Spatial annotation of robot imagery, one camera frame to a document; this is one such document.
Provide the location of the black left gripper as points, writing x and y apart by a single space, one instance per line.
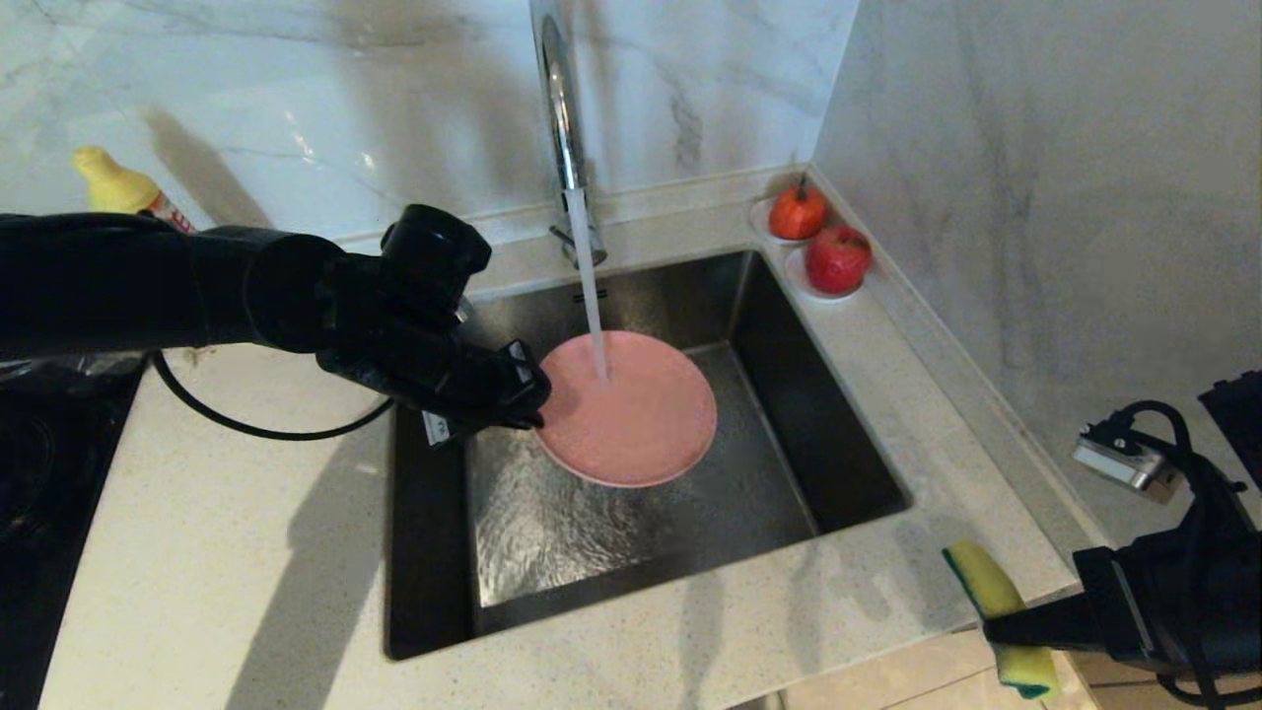
414 355

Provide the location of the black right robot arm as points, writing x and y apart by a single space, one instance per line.
1237 424

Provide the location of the pink plate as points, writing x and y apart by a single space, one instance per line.
641 424

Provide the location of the chrome gooseneck faucet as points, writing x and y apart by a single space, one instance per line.
564 118

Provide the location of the black induction cooktop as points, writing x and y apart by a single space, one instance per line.
49 513

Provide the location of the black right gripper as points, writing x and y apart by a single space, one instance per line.
1173 602

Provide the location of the orange dish soap bottle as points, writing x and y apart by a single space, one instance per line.
113 182

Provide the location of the light wooden cabinet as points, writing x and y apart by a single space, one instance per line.
1094 695

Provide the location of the red toy tomato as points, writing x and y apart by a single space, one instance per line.
799 212

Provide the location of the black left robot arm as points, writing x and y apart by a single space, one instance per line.
118 286

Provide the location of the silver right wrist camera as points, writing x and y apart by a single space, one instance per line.
1124 468

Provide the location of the running water stream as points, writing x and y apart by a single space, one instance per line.
592 286

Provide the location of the stainless steel sink basin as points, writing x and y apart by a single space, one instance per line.
769 473

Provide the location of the small white dish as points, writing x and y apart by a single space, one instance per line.
759 225
798 283

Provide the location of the yellow sponge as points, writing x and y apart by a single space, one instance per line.
986 582

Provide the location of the red toy apple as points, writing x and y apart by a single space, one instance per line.
839 258

